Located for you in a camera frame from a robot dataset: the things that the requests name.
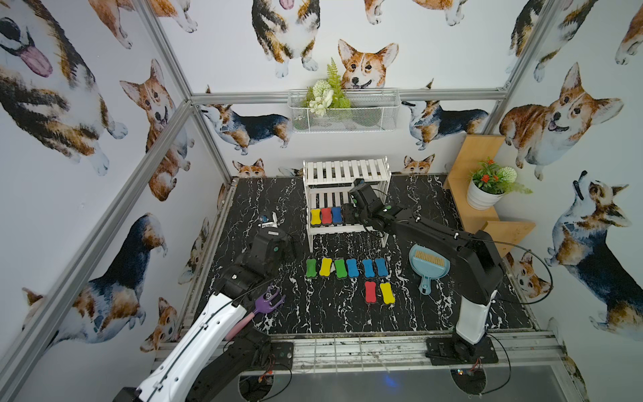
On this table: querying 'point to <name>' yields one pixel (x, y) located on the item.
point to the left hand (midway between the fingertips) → (285, 232)
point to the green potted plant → (497, 180)
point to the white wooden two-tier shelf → (326, 184)
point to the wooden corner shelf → (508, 234)
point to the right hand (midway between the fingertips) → (354, 202)
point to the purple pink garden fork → (264, 305)
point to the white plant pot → (480, 201)
